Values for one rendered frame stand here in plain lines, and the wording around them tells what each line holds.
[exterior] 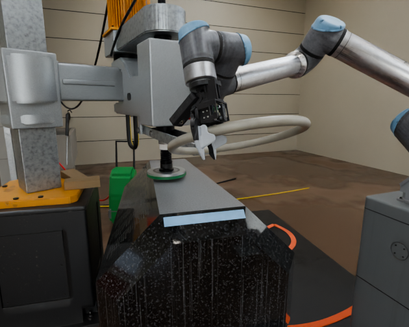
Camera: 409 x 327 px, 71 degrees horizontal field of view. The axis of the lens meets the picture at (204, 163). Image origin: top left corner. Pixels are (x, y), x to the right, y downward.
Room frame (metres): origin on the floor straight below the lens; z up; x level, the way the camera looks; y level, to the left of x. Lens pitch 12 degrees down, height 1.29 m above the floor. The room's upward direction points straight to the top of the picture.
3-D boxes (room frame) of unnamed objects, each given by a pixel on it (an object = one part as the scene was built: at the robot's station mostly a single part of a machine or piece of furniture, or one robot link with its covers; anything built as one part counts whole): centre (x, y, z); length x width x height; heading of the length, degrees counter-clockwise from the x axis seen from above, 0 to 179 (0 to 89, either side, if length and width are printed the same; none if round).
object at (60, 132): (4.34, 2.32, 0.43); 1.30 x 0.62 x 0.86; 21
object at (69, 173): (1.90, 0.88, 0.80); 0.20 x 0.10 x 0.05; 54
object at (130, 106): (1.92, 0.40, 1.35); 0.74 x 0.23 x 0.49; 30
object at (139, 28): (1.88, 0.39, 1.66); 0.96 x 0.25 x 0.17; 30
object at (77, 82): (1.83, 0.87, 1.41); 0.74 x 0.34 x 0.25; 134
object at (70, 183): (1.71, 0.75, 0.81); 0.20 x 0.10 x 0.05; 112
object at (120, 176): (3.06, 0.90, 0.43); 0.35 x 0.35 x 0.87; 89
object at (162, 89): (1.64, 0.25, 1.37); 0.36 x 0.22 x 0.45; 30
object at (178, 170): (1.57, 0.21, 0.91); 0.21 x 0.21 x 0.01
